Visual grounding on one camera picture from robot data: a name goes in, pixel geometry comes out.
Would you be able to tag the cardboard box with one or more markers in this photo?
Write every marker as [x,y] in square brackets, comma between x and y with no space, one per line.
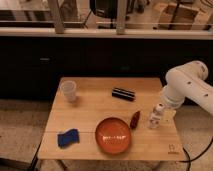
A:
[180,17]

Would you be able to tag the dark red oblong object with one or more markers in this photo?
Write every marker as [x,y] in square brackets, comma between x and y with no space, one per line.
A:
[134,120]

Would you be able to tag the clear plastic bottle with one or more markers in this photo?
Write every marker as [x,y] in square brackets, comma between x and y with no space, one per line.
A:
[156,115]

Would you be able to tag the black office chair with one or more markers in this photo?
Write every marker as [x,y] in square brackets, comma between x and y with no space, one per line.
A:
[104,8]

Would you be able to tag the translucent plastic cup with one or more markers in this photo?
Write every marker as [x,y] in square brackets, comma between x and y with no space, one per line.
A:
[68,89]

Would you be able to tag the blue sponge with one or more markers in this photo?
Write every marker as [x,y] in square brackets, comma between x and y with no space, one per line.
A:
[68,137]

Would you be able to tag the wooden table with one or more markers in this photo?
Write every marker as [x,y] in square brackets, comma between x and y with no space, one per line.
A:
[95,103]

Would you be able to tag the black rectangular case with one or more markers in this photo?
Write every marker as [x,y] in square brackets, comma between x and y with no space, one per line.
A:
[123,94]

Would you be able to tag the orange ceramic bowl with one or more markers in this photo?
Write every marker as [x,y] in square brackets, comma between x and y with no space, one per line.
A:
[113,135]

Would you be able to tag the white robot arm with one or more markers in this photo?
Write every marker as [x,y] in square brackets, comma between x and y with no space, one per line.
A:
[188,81]

